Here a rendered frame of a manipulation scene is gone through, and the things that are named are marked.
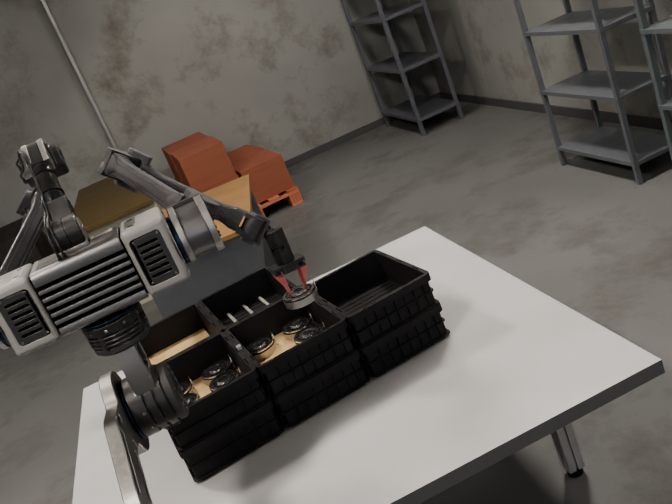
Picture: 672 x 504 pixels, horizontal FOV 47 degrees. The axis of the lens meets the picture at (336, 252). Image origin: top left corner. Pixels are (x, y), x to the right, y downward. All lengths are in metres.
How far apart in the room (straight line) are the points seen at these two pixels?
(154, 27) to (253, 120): 1.42
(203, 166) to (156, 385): 5.40
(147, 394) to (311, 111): 7.37
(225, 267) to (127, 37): 4.64
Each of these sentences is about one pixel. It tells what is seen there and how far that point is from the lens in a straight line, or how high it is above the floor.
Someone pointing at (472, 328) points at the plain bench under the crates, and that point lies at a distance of 2.49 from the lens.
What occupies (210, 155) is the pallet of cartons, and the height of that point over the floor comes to 0.75.
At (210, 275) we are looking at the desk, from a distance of 4.50.
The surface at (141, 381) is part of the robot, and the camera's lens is 1.79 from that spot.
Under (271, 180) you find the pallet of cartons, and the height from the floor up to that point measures 0.31.
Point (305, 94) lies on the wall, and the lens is 8.96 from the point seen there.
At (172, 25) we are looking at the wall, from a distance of 8.74.
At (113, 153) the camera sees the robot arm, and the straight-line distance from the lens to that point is 2.18.
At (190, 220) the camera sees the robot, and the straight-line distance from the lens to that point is 1.71.
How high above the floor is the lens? 1.86
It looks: 19 degrees down
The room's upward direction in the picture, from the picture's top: 22 degrees counter-clockwise
